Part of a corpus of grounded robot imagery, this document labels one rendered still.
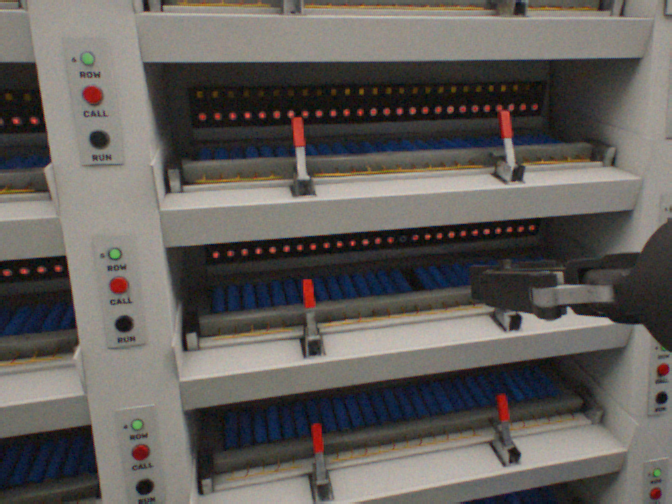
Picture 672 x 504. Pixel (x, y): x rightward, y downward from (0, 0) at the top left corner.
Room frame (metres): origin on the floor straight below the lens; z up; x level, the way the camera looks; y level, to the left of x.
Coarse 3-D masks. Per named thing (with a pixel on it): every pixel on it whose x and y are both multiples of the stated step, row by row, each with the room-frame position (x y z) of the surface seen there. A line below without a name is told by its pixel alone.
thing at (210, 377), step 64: (320, 256) 0.72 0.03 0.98; (384, 256) 0.74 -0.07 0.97; (576, 256) 0.75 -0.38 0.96; (192, 320) 0.58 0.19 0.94; (384, 320) 0.63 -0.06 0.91; (448, 320) 0.63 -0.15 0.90; (576, 320) 0.63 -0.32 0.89; (192, 384) 0.52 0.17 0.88; (256, 384) 0.53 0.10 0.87; (320, 384) 0.55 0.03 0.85
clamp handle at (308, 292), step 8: (304, 280) 0.58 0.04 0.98; (304, 288) 0.57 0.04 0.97; (312, 288) 0.57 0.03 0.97; (304, 296) 0.57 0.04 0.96; (312, 296) 0.57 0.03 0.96; (312, 304) 0.57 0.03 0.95; (312, 312) 0.57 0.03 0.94; (312, 320) 0.56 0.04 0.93; (312, 328) 0.56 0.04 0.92; (312, 336) 0.56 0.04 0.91
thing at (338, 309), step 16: (448, 288) 0.66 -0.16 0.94; (464, 288) 0.66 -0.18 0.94; (288, 304) 0.62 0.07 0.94; (304, 304) 0.62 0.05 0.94; (320, 304) 0.62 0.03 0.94; (336, 304) 0.62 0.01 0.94; (352, 304) 0.62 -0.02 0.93; (368, 304) 0.62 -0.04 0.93; (384, 304) 0.63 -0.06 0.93; (400, 304) 0.63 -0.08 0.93; (416, 304) 0.64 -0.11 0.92; (432, 304) 0.65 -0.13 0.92; (448, 304) 0.65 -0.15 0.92; (464, 304) 0.66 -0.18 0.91; (208, 320) 0.58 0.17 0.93; (224, 320) 0.59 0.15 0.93; (240, 320) 0.59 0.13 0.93; (256, 320) 0.59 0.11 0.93; (272, 320) 0.60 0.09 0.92; (288, 320) 0.61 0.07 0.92; (304, 320) 0.61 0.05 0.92; (320, 320) 0.62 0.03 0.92; (368, 320) 0.61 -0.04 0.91
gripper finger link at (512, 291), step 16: (496, 272) 0.33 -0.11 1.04; (512, 272) 0.31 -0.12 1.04; (528, 272) 0.29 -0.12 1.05; (544, 272) 0.25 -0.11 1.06; (496, 288) 0.32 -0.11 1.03; (512, 288) 0.29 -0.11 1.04; (528, 288) 0.27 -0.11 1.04; (496, 304) 0.32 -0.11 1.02; (512, 304) 0.29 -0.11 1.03; (528, 304) 0.27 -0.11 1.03
